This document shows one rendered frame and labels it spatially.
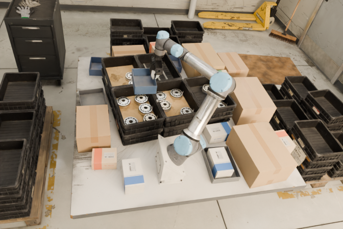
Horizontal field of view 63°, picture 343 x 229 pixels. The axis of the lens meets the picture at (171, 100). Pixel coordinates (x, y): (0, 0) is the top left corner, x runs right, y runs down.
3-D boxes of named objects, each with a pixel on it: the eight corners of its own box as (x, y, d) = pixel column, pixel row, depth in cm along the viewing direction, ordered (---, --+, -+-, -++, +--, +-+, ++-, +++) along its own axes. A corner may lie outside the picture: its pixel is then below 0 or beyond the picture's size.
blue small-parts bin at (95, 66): (106, 76, 259) (105, 70, 254) (89, 75, 256) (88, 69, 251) (107, 63, 273) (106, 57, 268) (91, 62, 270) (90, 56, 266)
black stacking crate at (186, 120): (199, 122, 217) (202, 112, 209) (164, 129, 206) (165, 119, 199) (180, 89, 242) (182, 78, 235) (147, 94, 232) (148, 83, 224)
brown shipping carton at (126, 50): (141, 58, 287) (143, 44, 276) (146, 71, 272) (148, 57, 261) (112, 59, 278) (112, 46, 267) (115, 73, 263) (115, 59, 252)
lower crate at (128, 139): (162, 139, 213) (164, 129, 205) (122, 147, 203) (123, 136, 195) (146, 103, 239) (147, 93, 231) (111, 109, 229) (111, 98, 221)
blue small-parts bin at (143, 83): (156, 93, 195) (157, 85, 190) (134, 94, 191) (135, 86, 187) (151, 75, 209) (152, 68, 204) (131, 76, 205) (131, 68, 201)
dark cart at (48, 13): (64, 87, 341) (53, 19, 280) (23, 88, 330) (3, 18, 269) (67, 58, 383) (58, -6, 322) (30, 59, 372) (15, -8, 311)
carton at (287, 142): (291, 151, 213) (296, 145, 207) (278, 154, 209) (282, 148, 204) (279, 135, 223) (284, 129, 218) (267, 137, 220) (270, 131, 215)
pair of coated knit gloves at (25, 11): (31, 19, 282) (31, 16, 280) (11, 18, 277) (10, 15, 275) (35, 7, 299) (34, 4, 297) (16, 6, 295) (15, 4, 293)
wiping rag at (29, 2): (40, 9, 298) (39, 6, 295) (17, 8, 292) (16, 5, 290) (43, -3, 318) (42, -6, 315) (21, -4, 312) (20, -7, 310)
